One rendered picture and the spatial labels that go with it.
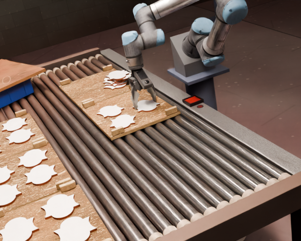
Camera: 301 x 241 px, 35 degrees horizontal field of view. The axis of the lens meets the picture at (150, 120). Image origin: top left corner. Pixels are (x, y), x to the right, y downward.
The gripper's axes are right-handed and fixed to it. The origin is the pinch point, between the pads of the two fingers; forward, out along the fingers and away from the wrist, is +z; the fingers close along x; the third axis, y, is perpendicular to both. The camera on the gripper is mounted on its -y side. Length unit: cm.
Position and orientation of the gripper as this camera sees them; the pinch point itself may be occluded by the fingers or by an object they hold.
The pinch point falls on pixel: (145, 104)
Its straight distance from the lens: 229.8
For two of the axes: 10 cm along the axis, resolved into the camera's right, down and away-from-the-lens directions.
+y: -4.2, -2.9, 8.6
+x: -8.9, 3.3, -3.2
